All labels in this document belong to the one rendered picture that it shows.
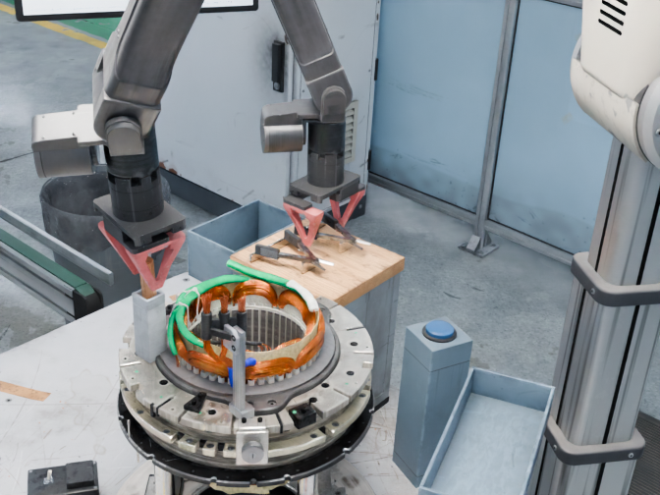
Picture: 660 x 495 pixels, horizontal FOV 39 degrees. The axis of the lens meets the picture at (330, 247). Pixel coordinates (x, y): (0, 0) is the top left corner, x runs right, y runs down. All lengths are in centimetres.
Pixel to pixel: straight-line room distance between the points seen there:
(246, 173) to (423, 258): 78
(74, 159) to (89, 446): 65
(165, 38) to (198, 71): 288
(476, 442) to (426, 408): 21
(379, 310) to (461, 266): 220
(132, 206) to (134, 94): 16
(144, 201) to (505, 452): 52
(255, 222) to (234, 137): 206
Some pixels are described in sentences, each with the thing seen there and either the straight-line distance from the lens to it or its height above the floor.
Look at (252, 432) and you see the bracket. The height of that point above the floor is 109.
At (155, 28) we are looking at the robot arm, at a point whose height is 154.
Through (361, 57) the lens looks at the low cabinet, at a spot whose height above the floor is 71.
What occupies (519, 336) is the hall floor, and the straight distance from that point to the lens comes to 330.
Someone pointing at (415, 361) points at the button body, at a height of 99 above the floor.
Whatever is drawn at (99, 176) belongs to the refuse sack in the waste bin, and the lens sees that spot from 305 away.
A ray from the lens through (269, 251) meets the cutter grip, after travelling 141.
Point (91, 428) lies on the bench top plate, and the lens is 158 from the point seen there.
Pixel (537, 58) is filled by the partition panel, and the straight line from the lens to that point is 346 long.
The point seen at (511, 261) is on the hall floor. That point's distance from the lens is 376.
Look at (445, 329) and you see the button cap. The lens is 134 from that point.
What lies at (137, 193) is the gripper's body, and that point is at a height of 133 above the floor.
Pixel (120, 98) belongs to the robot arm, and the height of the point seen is 146.
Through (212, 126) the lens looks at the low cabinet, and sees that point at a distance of 377.
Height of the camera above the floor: 177
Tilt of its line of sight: 28 degrees down
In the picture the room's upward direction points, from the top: 3 degrees clockwise
